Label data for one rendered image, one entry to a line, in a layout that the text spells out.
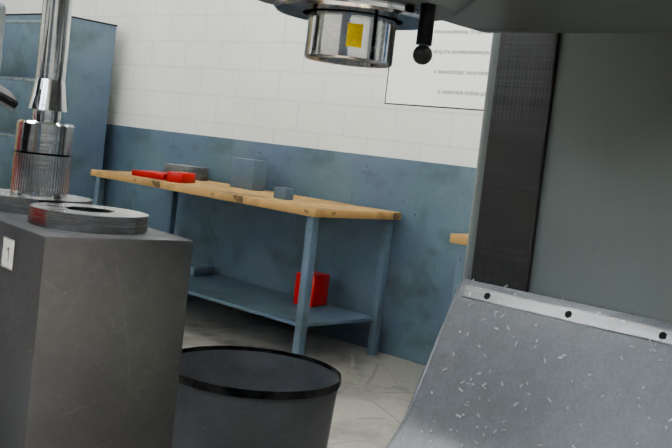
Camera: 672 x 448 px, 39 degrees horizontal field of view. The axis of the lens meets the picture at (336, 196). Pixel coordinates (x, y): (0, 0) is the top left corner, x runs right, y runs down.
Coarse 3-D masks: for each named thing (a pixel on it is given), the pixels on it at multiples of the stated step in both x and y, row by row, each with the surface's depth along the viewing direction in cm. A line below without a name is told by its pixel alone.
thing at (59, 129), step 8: (24, 120) 79; (32, 120) 80; (16, 128) 80; (24, 128) 79; (32, 128) 78; (40, 128) 78; (48, 128) 78; (56, 128) 79; (64, 128) 79; (72, 128) 80; (72, 136) 81
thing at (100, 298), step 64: (0, 192) 79; (0, 256) 71; (64, 256) 66; (128, 256) 69; (0, 320) 70; (64, 320) 67; (128, 320) 70; (0, 384) 70; (64, 384) 67; (128, 384) 70
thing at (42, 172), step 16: (16, 144) 79; (32, 144) 78; (48, 144) 79; (64, 144) 80; (16, 160) 79; (32, 160) 78; (48, 160) 79; (64, 160) 80; (16, 176) 79; (32, 176) 79; (48, 176) 79; (64, 176) 80; (16, 192) 79; (32, 192) 79; (48, 192) 79; (64, 192) 80
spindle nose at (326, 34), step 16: (320, 16) 49; (336, 16) 49; (352, 16) 49; (368, 16) 49; (384, 16) 49; (320, 32) 49; (336, 32) 49; (368, 32) 49; (384, 32) 49; (320, 48) 49; (336, 48) 49; (352, 48) 49; (368, 48) 49; (384, 48) 50; (336, 64) 53; (352, 64) 53; (368, 64) 52; (384, 64) 50
